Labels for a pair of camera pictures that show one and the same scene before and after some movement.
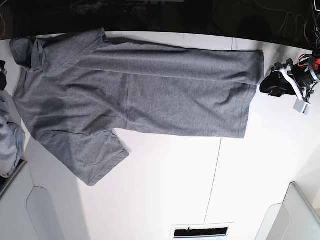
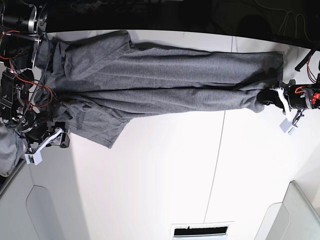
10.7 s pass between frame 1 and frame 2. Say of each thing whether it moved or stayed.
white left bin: stayed
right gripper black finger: moved
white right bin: stayed
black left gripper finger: moved
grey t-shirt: moved
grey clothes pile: stayed
